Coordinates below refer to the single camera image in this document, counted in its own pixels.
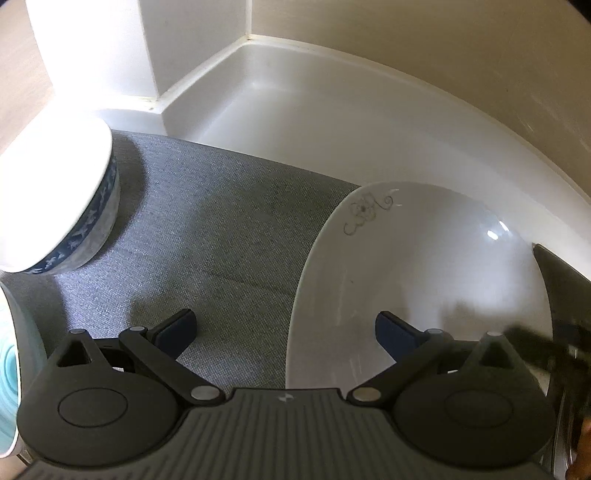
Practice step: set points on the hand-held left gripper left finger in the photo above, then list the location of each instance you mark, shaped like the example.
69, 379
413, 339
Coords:
178, 333

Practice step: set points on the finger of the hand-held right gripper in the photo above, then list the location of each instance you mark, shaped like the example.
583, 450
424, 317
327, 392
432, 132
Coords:
549, 346

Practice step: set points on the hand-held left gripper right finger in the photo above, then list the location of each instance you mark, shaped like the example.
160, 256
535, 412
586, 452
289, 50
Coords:
396, 336

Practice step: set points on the white floral square plate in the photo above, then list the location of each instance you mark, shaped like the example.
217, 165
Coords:
415, 258

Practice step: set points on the teal swirl bowl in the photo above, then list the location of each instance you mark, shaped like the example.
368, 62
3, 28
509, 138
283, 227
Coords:
11, 378

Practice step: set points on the white bowl with blue pattern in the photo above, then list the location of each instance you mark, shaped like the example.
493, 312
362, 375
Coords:
60, 184

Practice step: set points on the black glass gas stove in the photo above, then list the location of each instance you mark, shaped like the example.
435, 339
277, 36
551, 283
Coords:
565, 281

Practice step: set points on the grey fabric mat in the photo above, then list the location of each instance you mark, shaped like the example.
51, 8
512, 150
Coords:
207, 240

